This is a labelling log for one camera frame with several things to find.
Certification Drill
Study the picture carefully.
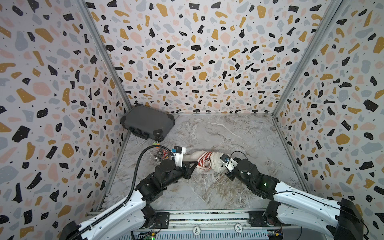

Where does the red white striped sweater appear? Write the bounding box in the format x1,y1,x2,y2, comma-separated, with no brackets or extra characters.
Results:
197,152,213,170

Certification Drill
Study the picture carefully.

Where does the white teddy bear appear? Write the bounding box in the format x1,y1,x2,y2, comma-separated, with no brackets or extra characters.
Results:
183,151,235,173

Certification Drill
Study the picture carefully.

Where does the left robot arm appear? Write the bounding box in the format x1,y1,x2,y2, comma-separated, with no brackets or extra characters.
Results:
60,159,198,240

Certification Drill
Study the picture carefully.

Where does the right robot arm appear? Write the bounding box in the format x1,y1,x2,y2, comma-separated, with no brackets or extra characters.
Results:
221,154,369,240

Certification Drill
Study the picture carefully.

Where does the clear bag of small toys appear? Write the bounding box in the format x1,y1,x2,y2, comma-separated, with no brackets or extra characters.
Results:
154,147,172,162

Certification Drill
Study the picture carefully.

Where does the dark grey hard case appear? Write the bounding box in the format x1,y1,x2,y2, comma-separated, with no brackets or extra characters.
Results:
120,104,176,142

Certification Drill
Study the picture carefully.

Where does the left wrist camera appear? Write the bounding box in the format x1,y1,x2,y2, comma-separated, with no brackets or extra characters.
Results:
172,146,186,168

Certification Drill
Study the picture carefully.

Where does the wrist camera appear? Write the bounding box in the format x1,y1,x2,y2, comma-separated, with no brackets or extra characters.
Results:
172,146,186,168
220,154,235,172

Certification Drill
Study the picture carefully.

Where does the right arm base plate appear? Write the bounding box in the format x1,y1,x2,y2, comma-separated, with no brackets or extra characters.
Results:
248,201,290,227

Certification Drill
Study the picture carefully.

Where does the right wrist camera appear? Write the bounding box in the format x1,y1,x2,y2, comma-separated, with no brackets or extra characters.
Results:
220,154,235,172

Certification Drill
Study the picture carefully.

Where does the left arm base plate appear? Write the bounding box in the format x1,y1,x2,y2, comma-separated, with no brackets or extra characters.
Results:
139,212,170,230

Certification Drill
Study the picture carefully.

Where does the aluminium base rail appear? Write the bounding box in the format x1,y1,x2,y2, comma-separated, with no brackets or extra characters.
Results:
79,208,301,240

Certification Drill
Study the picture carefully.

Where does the black corrugated cable hose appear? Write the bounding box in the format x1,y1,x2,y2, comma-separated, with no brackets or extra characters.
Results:
65,144,176,240

